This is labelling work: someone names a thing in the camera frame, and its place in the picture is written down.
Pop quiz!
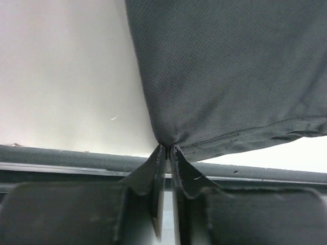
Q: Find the black t shirt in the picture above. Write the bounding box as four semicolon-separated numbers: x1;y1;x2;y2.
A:
124;0;327;163

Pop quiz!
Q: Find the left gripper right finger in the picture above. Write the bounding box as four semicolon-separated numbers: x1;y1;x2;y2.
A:
170;145;326;244

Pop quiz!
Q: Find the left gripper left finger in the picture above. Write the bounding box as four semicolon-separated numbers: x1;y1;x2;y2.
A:
1;145;166;244

